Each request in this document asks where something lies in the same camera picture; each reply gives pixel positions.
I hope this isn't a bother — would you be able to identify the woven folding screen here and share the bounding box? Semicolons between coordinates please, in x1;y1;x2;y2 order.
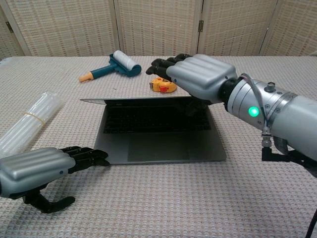
0;0;317;60

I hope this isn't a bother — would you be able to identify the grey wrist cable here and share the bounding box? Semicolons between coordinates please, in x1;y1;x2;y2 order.
240;73;273;139

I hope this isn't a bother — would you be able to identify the silver laptop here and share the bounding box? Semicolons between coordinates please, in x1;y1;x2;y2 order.
79;96;227;166

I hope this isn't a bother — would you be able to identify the yellow tape measure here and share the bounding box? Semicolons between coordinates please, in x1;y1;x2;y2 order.
149;76;178;94

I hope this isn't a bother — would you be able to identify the teal lint roller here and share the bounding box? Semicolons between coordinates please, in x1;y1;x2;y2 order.
78;50;142;82

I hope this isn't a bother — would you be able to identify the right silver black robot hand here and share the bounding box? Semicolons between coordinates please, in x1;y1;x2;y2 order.
145;53;237;117

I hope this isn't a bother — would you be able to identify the bundle of clear plastic sticks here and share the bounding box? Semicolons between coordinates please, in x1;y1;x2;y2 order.
0;92;65;157

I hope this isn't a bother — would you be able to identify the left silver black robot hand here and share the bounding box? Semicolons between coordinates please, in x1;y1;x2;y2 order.
0;146;111;214

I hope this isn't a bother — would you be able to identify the beige woven tablecloth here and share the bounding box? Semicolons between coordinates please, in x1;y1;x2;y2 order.
0;56;317;238

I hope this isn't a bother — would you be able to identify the yellow rubber band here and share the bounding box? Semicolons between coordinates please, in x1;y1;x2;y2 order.
23;112;47;124

